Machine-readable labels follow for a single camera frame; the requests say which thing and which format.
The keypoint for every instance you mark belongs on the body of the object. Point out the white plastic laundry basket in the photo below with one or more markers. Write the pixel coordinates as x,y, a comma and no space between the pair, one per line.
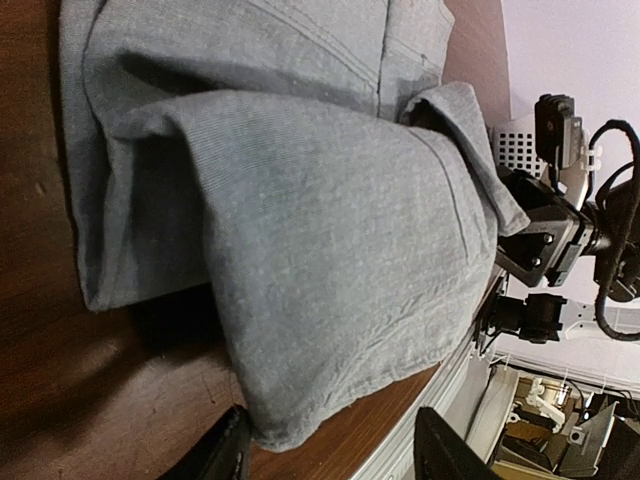
513,146

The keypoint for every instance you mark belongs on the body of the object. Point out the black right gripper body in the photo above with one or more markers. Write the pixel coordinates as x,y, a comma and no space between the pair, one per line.
557,235

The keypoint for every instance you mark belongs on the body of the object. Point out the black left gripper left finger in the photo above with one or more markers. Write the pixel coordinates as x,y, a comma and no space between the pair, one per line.
223,452

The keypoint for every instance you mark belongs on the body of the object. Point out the grey long sleeve shirt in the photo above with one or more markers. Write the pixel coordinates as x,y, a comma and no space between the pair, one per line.
305,160

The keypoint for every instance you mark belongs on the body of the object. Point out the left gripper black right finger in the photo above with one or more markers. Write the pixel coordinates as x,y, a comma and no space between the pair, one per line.
440,454

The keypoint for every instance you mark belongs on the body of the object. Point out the front aluminium rail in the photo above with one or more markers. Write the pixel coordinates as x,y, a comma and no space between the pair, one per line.
453,391

